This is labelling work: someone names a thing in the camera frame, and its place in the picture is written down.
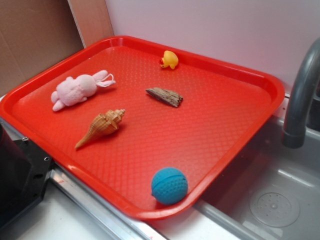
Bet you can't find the pink plush bunny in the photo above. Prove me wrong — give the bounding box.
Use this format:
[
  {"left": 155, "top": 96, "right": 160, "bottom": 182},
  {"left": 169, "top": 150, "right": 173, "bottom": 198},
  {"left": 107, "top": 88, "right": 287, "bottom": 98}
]
[{"left": 51, "top": 70, "right": 116, "bottom": 112}]

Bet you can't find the brown cardboard panel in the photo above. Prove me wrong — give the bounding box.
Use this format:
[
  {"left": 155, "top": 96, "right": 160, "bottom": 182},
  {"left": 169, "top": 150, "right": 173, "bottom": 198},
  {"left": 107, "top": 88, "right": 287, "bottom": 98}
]
[{"left": 0, "top": 0, "right": 114, "bottom": 96}]

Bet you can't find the brown wood piece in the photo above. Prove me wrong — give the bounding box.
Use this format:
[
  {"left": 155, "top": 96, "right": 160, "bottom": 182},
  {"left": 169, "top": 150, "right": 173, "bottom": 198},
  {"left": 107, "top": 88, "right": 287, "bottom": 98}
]
[{"left": 145, "top": 87, "right": 184, "bottom": 108}]

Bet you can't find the blue dimpled ball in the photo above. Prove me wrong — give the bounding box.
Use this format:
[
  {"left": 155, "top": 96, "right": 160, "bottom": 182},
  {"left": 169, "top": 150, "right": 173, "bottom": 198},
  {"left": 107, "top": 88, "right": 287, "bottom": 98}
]
[{"left": 151, "top": 167, "right": 189, "bottom": 205}]

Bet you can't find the red plastic tray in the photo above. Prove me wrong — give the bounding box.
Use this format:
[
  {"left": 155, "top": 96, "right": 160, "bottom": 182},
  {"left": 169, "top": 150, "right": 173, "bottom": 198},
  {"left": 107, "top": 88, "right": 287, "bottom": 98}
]
[{"left": 0, "top": 36, "right": 285, "bottom": 220}]

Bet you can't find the yellow rubber duck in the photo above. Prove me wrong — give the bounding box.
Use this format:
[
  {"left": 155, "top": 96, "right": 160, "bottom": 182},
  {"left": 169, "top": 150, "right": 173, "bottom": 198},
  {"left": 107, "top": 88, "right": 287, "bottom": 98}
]
[{"left": 159, "top": 50, "right": 179, "bottom": 70}]

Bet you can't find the grey toy sink basin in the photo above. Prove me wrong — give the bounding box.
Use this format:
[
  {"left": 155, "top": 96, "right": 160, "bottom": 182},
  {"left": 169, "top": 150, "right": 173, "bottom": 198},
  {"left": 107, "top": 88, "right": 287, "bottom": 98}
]
[{"left": 195, "top": 117, "right": 320, "bottom": 240}]

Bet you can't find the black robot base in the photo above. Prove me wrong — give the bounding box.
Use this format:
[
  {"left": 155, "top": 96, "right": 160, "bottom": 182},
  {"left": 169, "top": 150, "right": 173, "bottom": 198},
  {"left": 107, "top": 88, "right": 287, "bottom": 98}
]
[{"left": 0, "top": 126, "right": 53, "bottom": 230}]

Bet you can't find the grey toy faucet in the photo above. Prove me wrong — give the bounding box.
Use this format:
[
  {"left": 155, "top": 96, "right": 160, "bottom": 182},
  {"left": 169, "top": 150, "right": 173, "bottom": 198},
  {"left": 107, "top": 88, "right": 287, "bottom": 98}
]
[{"left": 281, "top": 39, "right": 320, "bottom": 149}]

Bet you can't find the tan conch seashell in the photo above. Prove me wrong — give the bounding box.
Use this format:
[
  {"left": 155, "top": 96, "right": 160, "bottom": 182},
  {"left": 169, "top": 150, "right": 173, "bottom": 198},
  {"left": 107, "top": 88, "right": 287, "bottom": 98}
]
[{"left": 75, "top": 109, "right": 126, "bottom": 150}]

